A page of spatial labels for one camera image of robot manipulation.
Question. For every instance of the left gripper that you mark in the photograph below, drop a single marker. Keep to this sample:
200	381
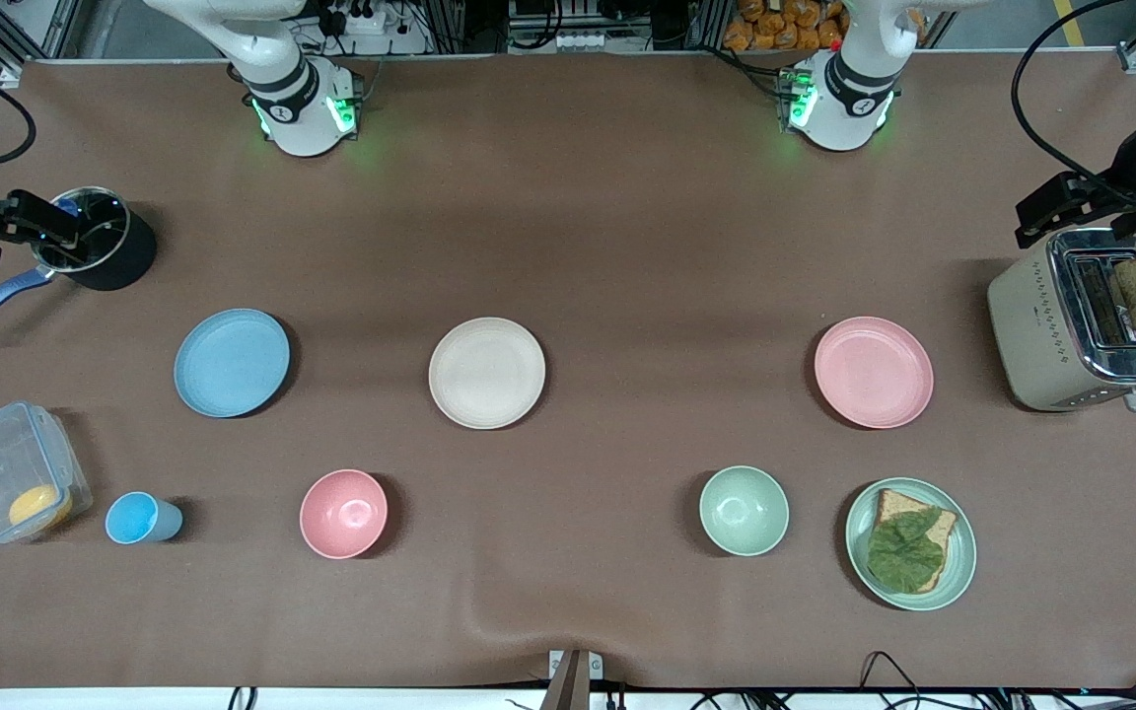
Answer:
1123	172

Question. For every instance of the blue plate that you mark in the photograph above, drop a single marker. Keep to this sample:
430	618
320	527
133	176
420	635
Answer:
231	363

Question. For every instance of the pink plate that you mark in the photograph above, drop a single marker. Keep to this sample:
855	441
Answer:
874	373

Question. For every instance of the glass lid with blue knob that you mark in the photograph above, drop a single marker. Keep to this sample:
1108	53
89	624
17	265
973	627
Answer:
105	212

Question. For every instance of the beige and chrome toaster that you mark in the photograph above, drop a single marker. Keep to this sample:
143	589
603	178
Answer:
1031	335

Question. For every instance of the yellow round food piece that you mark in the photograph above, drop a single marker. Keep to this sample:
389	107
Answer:
35	506

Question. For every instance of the blue cup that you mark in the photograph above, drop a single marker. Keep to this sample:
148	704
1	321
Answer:
129	518

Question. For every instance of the bag of orange buns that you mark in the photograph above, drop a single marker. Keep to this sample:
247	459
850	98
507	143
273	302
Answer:
775	28

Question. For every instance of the bread slice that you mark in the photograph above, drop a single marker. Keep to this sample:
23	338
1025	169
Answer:
888	505

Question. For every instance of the green plate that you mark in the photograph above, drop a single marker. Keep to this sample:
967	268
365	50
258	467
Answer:
962	552

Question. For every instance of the green lettuce leaf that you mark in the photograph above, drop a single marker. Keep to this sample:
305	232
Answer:
903	557

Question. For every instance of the white power strip with plugs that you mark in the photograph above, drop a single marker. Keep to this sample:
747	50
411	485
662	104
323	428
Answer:
368	22

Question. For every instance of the pink bowl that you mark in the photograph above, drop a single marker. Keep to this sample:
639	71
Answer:
343	513

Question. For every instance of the brown table mat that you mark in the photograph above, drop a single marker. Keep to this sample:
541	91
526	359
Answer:
627	247

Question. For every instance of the green bowl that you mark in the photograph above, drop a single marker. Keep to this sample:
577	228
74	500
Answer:
744	511

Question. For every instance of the beige plate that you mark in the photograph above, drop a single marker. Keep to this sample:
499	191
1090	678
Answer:
487	373

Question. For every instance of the small white socket strip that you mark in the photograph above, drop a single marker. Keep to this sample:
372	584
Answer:
583	41

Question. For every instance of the metal table edge bracket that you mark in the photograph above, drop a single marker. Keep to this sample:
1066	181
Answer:
576	680

